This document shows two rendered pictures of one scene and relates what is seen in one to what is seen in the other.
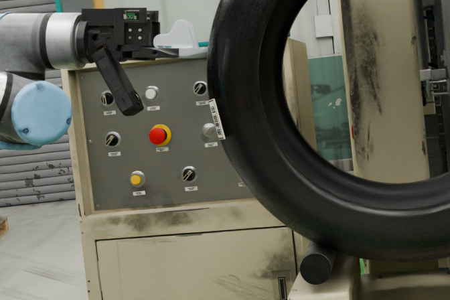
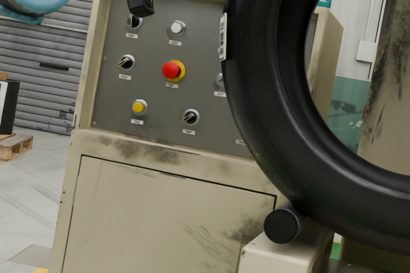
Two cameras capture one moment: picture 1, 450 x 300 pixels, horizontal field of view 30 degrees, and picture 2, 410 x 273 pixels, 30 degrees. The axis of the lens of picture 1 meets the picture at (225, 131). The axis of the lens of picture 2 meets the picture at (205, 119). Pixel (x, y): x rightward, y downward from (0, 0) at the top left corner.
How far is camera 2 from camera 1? 24 cm
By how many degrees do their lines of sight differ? 4
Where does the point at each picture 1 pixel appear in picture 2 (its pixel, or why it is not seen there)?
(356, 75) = (385, 52)
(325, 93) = (349, 112)
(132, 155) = (141, 83)
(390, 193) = (385, 179)
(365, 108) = (385, 89)
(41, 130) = not seen: outside the picture
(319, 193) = (308, 145)
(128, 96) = not seen: outside the picture
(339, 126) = (354, 145)
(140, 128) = (157, 58)
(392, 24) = not seen: outside the picture
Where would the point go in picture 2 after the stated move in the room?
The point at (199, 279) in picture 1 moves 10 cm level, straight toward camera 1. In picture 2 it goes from (169, 222) to (166, 230)
